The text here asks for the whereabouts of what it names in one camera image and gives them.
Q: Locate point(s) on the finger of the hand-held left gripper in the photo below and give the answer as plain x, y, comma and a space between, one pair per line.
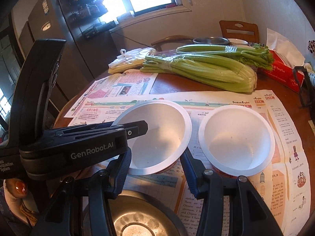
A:
135, 130
118, 124

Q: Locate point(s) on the thin taped celery bunch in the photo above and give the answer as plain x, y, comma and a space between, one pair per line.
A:
209, 49

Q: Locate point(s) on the red paper bowl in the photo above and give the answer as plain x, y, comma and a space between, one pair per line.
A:
157, 127
236, 137

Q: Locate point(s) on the large colourful newspaper sheet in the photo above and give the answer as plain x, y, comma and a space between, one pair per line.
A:
283, 152

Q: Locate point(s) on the wooden chair with cutout back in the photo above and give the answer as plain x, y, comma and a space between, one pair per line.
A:
226, 29

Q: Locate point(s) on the red tissue box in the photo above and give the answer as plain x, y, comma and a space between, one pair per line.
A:
278, 73

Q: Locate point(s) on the small steel bowl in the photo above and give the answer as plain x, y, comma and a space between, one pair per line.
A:
209, 40

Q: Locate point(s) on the clear plastic bag yellow food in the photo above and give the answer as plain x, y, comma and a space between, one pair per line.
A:
130, 59

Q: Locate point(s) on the thick celery bunch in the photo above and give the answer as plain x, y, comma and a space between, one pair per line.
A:
209, 71

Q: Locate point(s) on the small colourful newspaper sheet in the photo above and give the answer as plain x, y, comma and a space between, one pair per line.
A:
110, 88

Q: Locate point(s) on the dark refrigerator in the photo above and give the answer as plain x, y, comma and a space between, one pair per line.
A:
69, 41

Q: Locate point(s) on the person's left hand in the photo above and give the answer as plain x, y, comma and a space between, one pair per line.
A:
19, 188

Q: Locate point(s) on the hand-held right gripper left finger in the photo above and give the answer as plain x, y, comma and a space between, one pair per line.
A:
120, 172

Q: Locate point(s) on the large steel bowl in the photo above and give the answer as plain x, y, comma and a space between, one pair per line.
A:
147, 209

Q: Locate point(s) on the person's left forearm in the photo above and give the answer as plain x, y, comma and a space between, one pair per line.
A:
17, 211

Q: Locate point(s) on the white plate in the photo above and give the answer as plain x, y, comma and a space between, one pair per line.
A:
238, 41

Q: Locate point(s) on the wooden chair with curved back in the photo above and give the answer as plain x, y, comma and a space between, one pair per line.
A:
172, 38

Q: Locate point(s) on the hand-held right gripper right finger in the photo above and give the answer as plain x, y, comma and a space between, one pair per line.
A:
190, 174

